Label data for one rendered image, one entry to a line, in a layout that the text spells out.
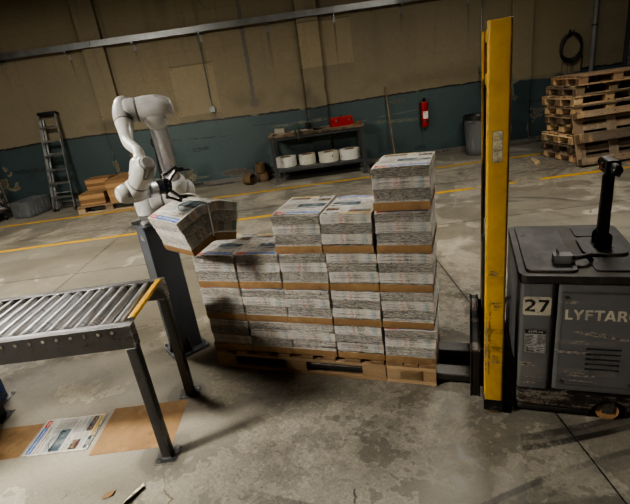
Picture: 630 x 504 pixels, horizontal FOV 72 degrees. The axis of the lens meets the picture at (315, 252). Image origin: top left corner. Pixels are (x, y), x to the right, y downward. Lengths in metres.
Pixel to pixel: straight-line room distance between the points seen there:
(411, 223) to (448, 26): 7.56
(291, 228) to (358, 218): 0.39
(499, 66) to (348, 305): 1.42
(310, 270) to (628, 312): 1.53
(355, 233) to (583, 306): 1.11
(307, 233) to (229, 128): 6.97
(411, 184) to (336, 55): 7.09
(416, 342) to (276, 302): 0.85
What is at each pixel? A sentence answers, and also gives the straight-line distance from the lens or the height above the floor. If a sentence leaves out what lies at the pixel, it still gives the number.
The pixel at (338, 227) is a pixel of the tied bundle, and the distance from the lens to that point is 2.36.
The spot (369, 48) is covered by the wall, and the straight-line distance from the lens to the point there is 9.24.
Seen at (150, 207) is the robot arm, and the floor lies 1.11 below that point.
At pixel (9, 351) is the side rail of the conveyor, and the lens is 2.52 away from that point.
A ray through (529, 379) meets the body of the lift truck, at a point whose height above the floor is 0.21.
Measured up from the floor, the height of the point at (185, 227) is 1.10.
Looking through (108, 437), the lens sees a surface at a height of 0.00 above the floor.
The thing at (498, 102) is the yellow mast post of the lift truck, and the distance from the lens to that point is 1.96.
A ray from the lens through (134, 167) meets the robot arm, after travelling 2.25.
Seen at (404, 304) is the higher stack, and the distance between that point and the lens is 2.47.
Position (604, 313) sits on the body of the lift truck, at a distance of 2.35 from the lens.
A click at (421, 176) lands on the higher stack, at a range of 2.21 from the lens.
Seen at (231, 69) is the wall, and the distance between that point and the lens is 9.22.
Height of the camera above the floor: 1.72
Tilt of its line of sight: 21 degrees down
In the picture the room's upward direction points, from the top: 8 degrees counter-clockwise
